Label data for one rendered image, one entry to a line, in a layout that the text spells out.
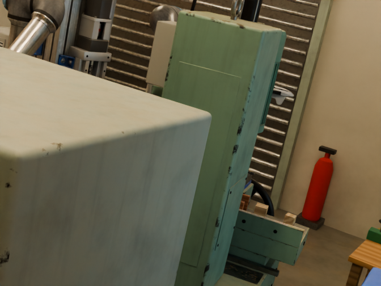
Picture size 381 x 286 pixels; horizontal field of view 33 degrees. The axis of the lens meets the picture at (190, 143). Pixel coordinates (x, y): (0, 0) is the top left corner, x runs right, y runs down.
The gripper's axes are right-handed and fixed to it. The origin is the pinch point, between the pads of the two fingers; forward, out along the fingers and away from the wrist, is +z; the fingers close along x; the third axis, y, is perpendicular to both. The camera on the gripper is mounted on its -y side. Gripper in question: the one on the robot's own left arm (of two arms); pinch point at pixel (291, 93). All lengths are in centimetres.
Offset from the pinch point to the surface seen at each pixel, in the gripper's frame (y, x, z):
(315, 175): 112, -198, 10
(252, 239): 25, 79, 8
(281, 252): 26, 80, 17
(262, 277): 32, 86, 14
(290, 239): 21, 79, 19
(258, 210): 23, 63, 6
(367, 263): 74, -20, 50
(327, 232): 151, -192, 30
